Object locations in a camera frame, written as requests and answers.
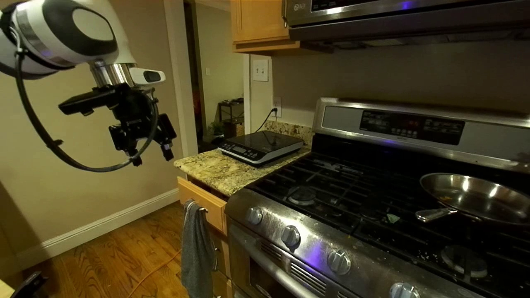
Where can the wooden base cabinet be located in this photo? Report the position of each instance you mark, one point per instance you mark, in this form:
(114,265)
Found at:
(222,265)

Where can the grey striped hanging towel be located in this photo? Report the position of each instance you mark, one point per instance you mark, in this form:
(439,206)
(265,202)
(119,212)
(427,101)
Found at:
(197,250)

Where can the white wall outlet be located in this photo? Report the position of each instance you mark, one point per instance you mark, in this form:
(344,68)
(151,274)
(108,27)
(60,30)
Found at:
(275,111)

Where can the black portable induction cooktop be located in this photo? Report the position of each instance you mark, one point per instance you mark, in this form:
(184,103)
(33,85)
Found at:
(258,146)

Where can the wooden wall cabinet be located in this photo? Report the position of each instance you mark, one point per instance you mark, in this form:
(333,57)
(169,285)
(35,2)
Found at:
(258,22)

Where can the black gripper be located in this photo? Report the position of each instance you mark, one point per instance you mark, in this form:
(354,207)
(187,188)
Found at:
(134,110)

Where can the stainless over-range microwave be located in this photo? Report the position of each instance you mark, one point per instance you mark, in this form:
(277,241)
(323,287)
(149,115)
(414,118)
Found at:
(397,14)

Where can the light wooden drawer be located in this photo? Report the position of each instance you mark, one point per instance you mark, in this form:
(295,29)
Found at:
(204,201)

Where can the white light switch plate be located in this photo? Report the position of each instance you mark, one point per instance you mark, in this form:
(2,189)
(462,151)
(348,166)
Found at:
(260,70)

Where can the stainless steel gas range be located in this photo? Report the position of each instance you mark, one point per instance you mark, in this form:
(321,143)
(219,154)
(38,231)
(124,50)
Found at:
(358,204)

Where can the dark plant stand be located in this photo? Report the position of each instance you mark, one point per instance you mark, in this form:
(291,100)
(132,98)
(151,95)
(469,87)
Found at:
(230,116)

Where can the round steel stove knob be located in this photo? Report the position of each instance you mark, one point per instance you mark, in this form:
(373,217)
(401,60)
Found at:
(290,237)
(338,262)
(253,216)

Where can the black tripod piece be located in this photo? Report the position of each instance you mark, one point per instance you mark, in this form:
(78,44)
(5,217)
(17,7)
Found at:
(30,285)

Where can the steel frying pan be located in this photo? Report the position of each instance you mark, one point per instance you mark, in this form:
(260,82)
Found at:
(474,196)

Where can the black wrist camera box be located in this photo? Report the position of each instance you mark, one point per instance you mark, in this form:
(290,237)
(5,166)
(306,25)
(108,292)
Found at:
(88,101)

